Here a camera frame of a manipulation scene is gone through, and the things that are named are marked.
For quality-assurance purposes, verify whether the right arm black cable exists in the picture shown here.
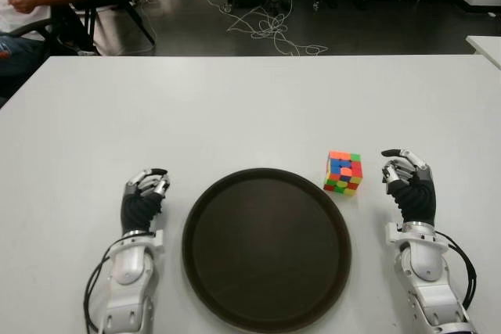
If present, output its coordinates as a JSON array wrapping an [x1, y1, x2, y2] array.
[[436, 232, 479, 321]]

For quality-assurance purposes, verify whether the tangled white floor cable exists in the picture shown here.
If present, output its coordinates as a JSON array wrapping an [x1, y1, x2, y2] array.
[[206, 0, 330, 57]]

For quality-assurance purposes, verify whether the multicoloured Rubik's cube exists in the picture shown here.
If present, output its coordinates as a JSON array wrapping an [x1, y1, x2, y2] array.
[[323, 149, 364, 197]]

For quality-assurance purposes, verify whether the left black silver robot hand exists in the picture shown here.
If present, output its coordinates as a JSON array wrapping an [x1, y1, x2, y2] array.
[[120, 167, 172, 235]]

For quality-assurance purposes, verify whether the white side table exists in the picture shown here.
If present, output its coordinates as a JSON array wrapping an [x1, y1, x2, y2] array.
[[465, 35, 501, 69]]

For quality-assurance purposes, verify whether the white floor bin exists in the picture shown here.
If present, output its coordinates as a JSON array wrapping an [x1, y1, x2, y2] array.
[[93, 5, 156, 56]]

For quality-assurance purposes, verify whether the dark brown round plate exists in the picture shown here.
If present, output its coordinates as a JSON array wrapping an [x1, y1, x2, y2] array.
[[182, 167, 352, 333]]

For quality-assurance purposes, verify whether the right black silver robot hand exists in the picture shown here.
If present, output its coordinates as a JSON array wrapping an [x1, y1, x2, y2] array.
[[380, 148, 438, 228]]

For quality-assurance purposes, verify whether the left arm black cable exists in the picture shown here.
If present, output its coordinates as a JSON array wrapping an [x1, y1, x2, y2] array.
[[84, 238, 118, 334]]

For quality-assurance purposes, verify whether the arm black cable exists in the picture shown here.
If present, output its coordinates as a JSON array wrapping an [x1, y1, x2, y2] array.
[[84, 238, 118, 334], [436, 232, 479, 321]]

